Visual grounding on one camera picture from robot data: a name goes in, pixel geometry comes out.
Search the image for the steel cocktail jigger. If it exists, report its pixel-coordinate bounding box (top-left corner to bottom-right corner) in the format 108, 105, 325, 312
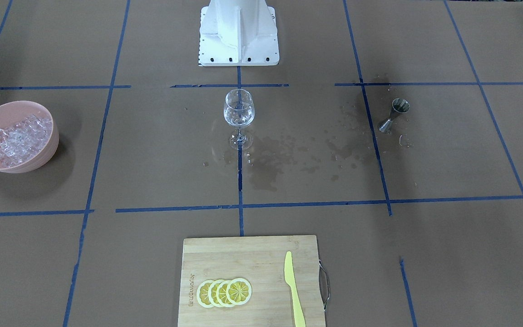
378, 99, 410, 133

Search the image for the clear wine glass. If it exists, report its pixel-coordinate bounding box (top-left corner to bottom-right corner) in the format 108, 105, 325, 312
223, 88, 255, 150

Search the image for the pile of ice cubes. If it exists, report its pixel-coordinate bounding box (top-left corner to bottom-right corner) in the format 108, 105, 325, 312
0, 114, 53, 168

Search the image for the yellow plastic knife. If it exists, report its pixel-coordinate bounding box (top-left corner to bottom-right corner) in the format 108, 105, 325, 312
284, 251, 306, 327

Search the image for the bamboo cutting board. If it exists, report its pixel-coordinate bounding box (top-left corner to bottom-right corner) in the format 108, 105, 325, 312
177, 235, 326, 327

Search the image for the lemon slice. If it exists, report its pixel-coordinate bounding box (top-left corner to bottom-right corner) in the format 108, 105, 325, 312
226, 277, 252, 306
207, 279, 225, 307
215, 281, 234, 307
197, 280, 215, 308

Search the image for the pink bowl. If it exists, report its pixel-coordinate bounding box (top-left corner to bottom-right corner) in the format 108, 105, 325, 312
0, 101, 59, 173

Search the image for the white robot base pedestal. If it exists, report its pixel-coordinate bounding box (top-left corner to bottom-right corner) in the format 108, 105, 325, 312
198, 0, 280, 67

